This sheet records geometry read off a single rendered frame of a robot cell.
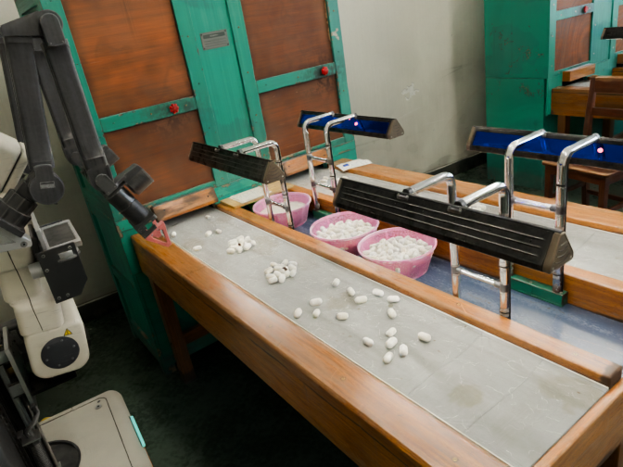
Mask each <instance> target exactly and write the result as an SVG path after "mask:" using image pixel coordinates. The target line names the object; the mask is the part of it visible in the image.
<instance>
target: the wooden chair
mask: <svg viewBox="0 0 623 467"><path fill-rule="evenodd" d="M596 93H612V94H623V78H617V77H598V75H591V81H590V89H589V95H588V102H587V107H586V114H585V120H584V126H583V135H589V136H590V135H591V128H592V120H593V116H602V117H613V118H621V119H623V109H619V108H607V107H594V106H595V99H596ZM541 164H542V165H544V166H545V185H544V197H548V198H555V197H556V192H554V193H553V178H554V175H556V173H557V162H552V161H546V160H543V161H542V163H541ZM568 178H569V179H573V180H578V181H581V182H579V183H575V184H573V185H570V186H568V187H567V192H570V191H572V190H575V189H577V188H580V187H581V204H582V205H586V206H589V205H590V195H594V196H598V208H605V209H610V210H618V209H620V208H623V196H615V195H611V194H608V192H609V184H611V183H615V182H617V181H620V180H622V179H623V171H621V170H608V169H601V168H594V167H587V166H580V165H573V164H569V168H568ZM590 183H593V184H597V185H599V190H598V191H595V190H591V189H590ZM608 199H612V200H615V201H619V202H620V203H617V204H615V205H614V206H612V207H609V208H608V207H607V201H608Z"/></svg>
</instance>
